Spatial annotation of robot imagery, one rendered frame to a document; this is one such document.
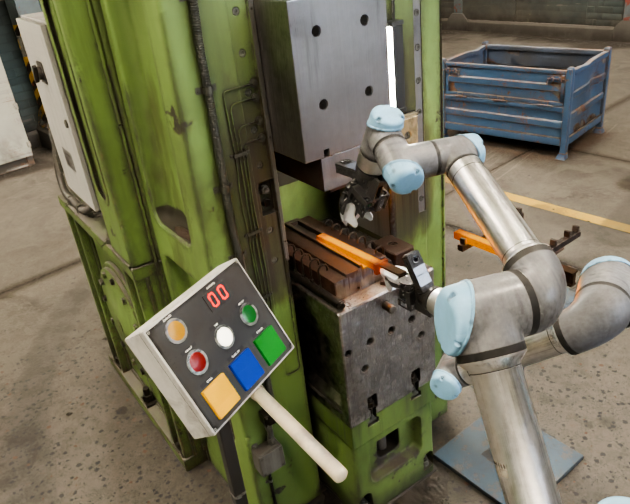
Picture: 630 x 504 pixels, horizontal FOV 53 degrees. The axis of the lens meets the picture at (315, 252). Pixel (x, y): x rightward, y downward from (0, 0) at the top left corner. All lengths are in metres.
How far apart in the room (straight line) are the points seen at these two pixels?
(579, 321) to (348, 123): 0.76
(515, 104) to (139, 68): 3.97
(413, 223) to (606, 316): 0.95
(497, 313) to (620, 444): 1.82
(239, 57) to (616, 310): 1.05
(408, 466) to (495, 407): 1.41
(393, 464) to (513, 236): 1.40
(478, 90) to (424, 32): 3.60
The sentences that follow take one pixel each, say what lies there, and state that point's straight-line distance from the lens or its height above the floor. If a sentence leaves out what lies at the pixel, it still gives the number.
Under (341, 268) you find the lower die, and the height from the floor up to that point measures 0.99.
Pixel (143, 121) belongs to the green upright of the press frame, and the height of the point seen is 1.44.
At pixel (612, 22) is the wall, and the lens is 9.66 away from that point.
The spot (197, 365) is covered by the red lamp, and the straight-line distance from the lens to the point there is 1.44.
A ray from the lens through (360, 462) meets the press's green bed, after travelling 2.25.
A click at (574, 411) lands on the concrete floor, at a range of 2.91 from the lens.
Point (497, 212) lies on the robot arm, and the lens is 1.22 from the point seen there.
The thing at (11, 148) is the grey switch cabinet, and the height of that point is 0.23.
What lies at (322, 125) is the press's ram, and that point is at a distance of 1.65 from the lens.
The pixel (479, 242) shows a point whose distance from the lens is 2.00.
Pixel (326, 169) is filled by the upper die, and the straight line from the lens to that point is 1.69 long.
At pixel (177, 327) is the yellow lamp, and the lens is 1.43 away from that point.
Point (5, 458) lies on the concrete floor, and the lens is 3.17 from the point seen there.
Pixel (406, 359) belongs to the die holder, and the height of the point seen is 0.62.
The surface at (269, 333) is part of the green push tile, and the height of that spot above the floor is 1.03.
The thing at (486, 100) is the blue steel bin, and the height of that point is 0.40.
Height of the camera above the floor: 1.94
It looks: 28 degrees down
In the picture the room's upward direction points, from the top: 7 degrees counter-clockwise
